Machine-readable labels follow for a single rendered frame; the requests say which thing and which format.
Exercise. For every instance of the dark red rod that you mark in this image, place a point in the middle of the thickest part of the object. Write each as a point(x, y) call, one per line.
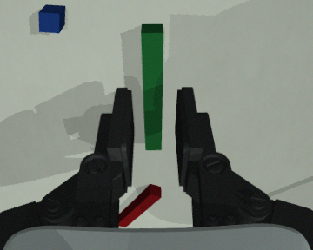
point(140, 204)

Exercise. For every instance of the small blue block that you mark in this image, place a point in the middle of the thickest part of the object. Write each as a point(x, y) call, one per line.
point(51, 18)

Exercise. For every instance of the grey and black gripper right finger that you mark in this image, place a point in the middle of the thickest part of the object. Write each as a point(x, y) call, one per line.
point(225, 197)

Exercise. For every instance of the green rod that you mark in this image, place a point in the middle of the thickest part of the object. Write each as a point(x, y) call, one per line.
point(152, 64)

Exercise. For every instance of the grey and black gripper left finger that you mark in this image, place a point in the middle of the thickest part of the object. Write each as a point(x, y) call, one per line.
point(85, 199)

